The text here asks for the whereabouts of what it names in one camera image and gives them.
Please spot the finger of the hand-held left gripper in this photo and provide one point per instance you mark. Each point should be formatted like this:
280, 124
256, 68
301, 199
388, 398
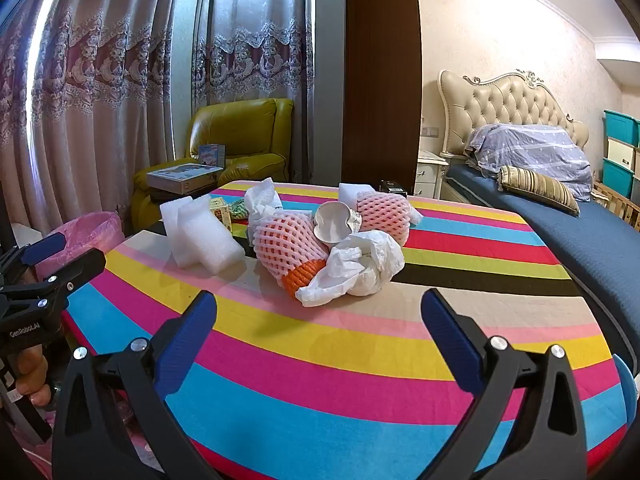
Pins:
80, 267
45, 247

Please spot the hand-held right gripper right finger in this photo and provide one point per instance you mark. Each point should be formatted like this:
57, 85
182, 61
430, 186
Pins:
450, 340

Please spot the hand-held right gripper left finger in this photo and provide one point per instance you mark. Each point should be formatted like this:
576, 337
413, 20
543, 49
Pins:
187, 340

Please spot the bin with pink bag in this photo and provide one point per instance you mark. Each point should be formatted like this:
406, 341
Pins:
95, 230

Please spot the white box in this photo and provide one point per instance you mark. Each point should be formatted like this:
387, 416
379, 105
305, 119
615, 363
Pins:
210, 245

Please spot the white foam block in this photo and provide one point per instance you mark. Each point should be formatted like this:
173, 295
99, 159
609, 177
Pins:
175, 225

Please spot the white paper wrap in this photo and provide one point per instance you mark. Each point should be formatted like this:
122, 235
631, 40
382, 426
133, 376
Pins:
360, 260

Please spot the small yellow carton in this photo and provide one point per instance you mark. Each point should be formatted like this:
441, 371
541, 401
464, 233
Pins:
220, 215

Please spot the pink foam net orange end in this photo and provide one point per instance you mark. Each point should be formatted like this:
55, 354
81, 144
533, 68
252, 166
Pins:
285, 245

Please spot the plain pink foam net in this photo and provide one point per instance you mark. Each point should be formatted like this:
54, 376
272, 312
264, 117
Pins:
385, 217

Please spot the green patterned wrapper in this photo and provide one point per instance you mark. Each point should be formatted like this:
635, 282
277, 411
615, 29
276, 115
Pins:
239, 210

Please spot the white tissue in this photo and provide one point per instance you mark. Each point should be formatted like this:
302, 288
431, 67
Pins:
262, 200
352, 192

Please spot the person's left hand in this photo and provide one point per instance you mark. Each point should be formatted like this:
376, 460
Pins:
35, 370

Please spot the rainbow striped tablecloth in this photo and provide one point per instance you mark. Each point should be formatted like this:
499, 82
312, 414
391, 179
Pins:
350, 360

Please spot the dark flat box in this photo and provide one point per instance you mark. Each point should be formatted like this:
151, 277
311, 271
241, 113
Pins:
175, 196

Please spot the large flat book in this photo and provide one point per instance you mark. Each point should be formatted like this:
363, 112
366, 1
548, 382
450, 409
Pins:
185, 176

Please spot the blue bed mattress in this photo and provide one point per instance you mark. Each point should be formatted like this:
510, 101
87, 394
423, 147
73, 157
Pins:
565, 245

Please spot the small black box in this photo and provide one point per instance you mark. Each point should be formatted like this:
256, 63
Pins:
392, 186

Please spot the white nightstand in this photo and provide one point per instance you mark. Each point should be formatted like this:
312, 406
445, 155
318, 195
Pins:
430, 175

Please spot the wide pink lace curtain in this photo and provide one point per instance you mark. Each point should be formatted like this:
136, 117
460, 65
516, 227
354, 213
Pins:
90, 85

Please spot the small blue printed box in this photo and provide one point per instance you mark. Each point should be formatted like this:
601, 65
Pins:
211, 154

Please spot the gold striped pillow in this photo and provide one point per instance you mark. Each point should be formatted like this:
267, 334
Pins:
540, 187

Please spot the yellow leather armchair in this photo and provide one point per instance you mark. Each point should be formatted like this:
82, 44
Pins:
240, 125

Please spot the cream tufted headboard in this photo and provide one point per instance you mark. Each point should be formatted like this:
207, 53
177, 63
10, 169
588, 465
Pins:
505, 100

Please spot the beige storage bin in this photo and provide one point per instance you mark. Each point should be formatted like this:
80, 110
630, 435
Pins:
622, 152

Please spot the narrow pink lace curtain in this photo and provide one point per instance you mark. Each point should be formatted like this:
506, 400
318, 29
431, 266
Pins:
255, 35

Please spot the wall socket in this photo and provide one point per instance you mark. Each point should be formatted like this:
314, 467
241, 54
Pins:
430, 131

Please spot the wooden crib rail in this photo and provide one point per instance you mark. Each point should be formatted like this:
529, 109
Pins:
617, 205

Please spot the brown wooden door frame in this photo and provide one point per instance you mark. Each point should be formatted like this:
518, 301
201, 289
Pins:
382, 70

